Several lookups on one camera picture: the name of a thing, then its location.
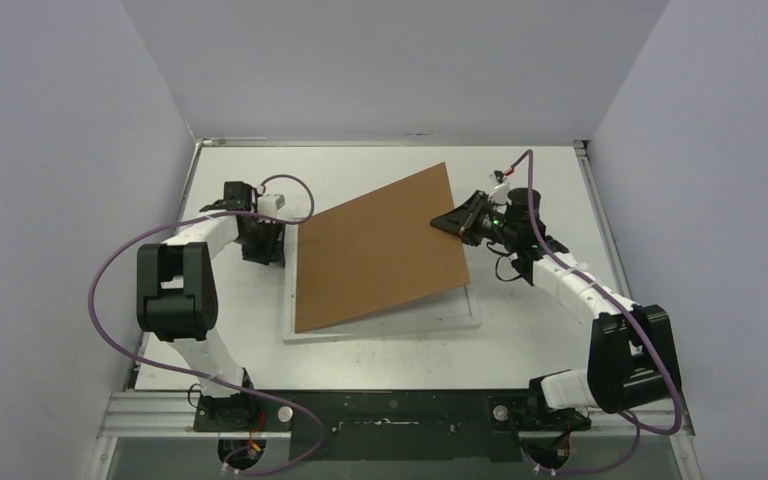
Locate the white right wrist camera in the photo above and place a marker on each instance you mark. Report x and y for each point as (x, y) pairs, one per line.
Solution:
(498, 194)

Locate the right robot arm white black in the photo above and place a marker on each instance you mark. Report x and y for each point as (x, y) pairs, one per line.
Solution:
(631, 359)

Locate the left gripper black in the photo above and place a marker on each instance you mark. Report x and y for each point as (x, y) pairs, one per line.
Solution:
(273, 252)

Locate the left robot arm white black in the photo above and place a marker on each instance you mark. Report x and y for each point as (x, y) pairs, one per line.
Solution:
(177, 298)

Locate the aluminium front rail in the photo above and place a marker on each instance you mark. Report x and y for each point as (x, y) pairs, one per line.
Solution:
(160, 414)

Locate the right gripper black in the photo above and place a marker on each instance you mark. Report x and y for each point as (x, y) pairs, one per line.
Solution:
(476, 220)

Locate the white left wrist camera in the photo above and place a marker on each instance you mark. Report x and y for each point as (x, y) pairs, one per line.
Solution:
(270, 204)

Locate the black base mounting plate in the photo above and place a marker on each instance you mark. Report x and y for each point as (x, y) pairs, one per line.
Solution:
(396, 425)

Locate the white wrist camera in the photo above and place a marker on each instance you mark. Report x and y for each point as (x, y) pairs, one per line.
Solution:
(498, 194)
(270, 204)

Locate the white picture frame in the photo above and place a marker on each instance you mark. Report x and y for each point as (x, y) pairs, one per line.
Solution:
(455, 309)

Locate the white brown backing board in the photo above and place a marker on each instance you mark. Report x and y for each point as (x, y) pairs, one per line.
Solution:
(377, 251)

